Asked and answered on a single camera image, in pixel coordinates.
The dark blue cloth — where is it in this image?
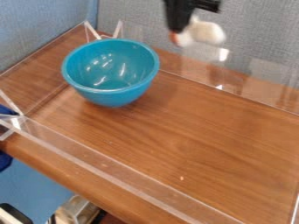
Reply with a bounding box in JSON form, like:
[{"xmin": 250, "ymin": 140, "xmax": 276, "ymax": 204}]
[{"xmin": 0, "ymin": 104, "xmax": 18, "ymax": 172}]

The blue ceramic bowl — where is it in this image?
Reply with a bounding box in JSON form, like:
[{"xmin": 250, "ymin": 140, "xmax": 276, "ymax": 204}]
[{"xmin": 60, "ymin": 38, "xmax": 160, "ymax": 108}]

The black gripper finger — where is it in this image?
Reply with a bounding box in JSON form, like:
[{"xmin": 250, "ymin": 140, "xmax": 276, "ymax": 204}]
[
  {"xmin": 177, "ymin": 0, "xmax": 194, "ymax": 32},
  {"xmin": 162, "ymin": 0, "xmax": 180, "ymax": 32}
]

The clear acrylic table barrier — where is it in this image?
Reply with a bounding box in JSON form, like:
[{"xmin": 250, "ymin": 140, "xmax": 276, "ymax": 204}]
[{"xmin": 0, "ymin": 25, "xmax": 299, "ymax": 224}]

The brown and white toy mushroom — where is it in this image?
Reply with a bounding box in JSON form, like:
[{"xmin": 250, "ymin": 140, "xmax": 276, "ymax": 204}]
[{"xmin": 169, "ymin": 16, "xmax": 226, "ymax": 47}]

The black object bottom left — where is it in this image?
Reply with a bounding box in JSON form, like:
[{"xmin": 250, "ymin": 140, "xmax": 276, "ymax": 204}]
[{"xmin": 0, "ymin": 203, "xmax": 33, "ymax": 224}]

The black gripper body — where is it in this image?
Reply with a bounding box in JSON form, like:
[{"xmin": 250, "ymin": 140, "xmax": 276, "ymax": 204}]
[{"xmin": 193, "ymin": 0, "xmax": 221, "ymax": 13}]

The metal table leg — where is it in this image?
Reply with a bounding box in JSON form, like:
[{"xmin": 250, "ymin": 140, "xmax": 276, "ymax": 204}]
[{"xmin": 45, "ymin": 195, "xmax": 98, "ymax": 224}]

